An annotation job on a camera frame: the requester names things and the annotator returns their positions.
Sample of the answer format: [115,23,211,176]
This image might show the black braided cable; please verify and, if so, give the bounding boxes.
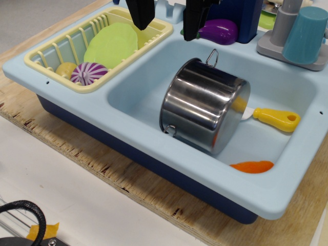
[0,200,47,244]

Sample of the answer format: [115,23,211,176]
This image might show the green plastic plate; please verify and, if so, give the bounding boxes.
[84,23,138,69]

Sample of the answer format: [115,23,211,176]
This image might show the yellow tape piece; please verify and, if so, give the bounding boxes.
[26,222,59,241]

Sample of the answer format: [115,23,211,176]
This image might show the green toy dish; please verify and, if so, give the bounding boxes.
[258,11,276,30]

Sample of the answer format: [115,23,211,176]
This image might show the light blue toy sink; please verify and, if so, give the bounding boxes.
[3,1,327,224]

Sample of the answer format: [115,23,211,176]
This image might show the yellow handled toy knife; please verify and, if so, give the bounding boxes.
[232,97,301,133]

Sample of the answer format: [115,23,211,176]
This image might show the teal plastic cup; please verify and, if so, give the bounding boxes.
[282,6,327,65]

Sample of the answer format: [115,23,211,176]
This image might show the dark blue box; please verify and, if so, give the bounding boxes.
[207,0,263,44]

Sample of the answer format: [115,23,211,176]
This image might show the stainless steel pot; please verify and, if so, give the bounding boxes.
[159,49,251,155]

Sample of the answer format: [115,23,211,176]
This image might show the yellow toy potato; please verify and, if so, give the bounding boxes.
[55,62,77,79]

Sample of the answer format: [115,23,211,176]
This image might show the purple white toy onion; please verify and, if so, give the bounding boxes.
[70,62,108,86]

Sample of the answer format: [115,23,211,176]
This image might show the yellow dish rack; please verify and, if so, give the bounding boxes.
[24,6,173,93]

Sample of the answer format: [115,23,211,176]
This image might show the wooden board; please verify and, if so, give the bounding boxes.
[0,0,328,246]

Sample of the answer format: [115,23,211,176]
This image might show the grey toy faucet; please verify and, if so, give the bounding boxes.
[256,1,327,71]

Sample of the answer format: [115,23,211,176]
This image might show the purple toy eggplant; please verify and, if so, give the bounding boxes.
[196,19,239,45]

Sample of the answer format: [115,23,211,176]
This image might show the orange toy carrot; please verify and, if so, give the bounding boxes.
[230,160,274,174]

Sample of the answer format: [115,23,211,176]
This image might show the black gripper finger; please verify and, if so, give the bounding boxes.
[126,0,155,30]
[183,0,214,41]

